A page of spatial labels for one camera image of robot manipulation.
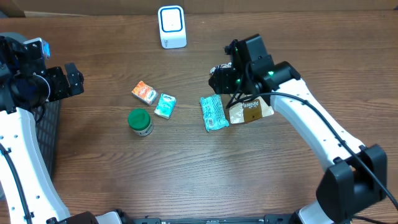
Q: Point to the grey plastic mesh basket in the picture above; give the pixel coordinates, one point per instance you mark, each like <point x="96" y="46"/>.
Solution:
<point x="45" y="128"/>

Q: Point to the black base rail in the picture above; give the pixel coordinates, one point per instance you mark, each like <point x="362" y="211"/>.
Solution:
<point x="202" y="221"/>

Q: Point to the white barcode scanner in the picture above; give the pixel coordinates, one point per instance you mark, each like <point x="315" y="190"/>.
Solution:
<point x="172" y="27"/>

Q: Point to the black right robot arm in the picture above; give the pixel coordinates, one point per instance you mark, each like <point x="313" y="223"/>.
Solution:
<point x="355" y="176"/>

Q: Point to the orange white small box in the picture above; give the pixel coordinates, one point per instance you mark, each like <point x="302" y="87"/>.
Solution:
<point x="145" y="93"/>

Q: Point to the green lid jar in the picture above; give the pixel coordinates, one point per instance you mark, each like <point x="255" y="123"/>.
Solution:
<point x="140" y="122"/>

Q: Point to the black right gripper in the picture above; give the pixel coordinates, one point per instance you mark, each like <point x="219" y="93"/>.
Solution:
<point x="221" y="80"/>

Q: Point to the teal snack packet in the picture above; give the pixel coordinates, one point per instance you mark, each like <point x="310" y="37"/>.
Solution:
<point x="213" y="113"/>

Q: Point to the teal white small packet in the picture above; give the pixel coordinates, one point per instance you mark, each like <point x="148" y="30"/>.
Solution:
<point x="165" y="106"/>

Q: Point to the beige brown snack bag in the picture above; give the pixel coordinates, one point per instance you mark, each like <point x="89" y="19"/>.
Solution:
<point x="249" y="111"/>

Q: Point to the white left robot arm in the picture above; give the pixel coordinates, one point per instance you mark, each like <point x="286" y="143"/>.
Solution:
<point x="29" y="191"/>

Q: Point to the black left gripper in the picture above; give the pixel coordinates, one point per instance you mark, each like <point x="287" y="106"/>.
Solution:
<point x="64" y="89"/>

